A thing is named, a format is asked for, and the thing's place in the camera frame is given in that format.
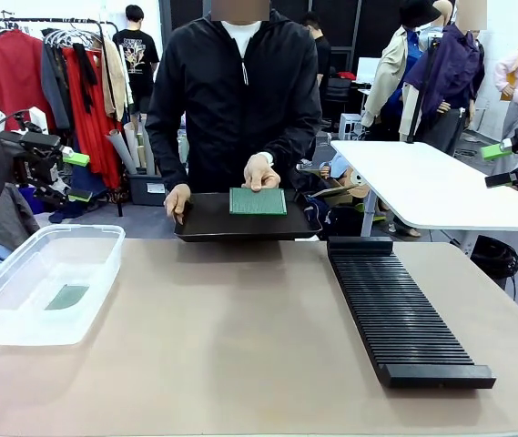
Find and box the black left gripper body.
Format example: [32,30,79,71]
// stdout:
[0,130,66,195]

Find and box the green perforated PCB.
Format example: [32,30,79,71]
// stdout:
[229,186,288,217]
[44,283,90,311]

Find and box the black plastic tray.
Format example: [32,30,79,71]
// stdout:
[172,190,322,243]

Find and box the person's left forearm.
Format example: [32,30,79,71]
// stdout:
[258,113,323,168]

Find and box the person's right forearm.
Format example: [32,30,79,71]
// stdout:
[145,113,192,192]

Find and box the person's right hand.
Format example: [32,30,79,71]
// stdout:
[163,183,194,226]

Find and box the red dress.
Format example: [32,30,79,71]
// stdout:
[60,45,123,190]

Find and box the grey paper roll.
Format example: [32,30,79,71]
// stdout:
[106,128,137,175]

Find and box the grey storage crate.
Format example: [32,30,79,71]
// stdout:
[128,172,168,207]

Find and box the cream paper roll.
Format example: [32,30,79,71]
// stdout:
[123,121,141,170]

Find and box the clear plastic box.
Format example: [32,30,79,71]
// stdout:
[0,223,127,347]

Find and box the dark grey garment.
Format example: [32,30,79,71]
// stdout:
[39,29,73,133]

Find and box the tall beige paper roll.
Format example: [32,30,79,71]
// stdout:
[141,129,156,177]

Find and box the white table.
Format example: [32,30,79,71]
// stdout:
[330,139,518,238]

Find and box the beige garment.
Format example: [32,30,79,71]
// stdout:
[100,38,128,123]

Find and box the black scarf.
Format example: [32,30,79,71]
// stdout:
[72,43,99,115]

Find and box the red coat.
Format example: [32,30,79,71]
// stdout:
[0,29,57,133]

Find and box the mannequin in purple jacket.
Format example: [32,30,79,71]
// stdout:
[401,0,487,156]

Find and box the person in black printed T-shirt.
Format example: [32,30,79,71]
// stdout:
[112,4,160,122]

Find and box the mannequin in beige coat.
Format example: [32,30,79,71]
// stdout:
[361,0,455,142]

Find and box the black clothes rack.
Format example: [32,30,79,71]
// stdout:
[0,16,126,218]

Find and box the black office chair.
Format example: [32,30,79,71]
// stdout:
[326,71,360,122]

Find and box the person in black jacket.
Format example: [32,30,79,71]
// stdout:
[145,0,323,195]

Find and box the black slotted PCB rack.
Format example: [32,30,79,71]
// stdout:
[326,236,497,391]

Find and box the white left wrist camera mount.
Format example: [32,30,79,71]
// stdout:
[28,107,49,136]

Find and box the black cable bundle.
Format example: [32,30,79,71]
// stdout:
[470,235,518,300]

